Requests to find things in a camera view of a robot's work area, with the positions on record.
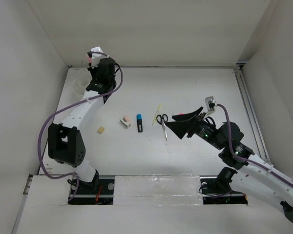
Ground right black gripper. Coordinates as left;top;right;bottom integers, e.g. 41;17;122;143
165;106;224;150

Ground black handled scissors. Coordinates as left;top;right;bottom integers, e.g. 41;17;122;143
156;114;168;141

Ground yellow green pen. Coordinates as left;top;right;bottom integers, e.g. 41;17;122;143
152;104;162;126

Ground blue black highlighter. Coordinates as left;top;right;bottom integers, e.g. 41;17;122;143
136;114;143;133

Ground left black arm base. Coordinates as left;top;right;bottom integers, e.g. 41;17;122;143
67;176;115;205

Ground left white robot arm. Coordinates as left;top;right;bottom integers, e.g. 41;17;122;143
48;58;117;193

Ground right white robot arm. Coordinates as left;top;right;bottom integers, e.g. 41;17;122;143
166;104;293;223

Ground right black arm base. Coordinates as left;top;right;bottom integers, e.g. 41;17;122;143
198;167;248;205

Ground white round divided container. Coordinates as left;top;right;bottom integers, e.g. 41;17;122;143
72;75;92;100

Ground tan eraser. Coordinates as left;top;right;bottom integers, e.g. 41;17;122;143
97;127;104;134

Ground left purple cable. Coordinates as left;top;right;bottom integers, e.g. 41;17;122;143
37;52;124;203

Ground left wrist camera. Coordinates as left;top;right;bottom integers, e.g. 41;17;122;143
90;46;108;68

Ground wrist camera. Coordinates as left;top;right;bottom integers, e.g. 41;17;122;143
205;96;216;117
90;46;108;68

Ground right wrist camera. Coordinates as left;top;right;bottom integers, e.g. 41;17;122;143
205;96;216;117

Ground aluminium rail right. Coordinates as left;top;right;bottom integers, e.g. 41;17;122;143
233;63;270;161

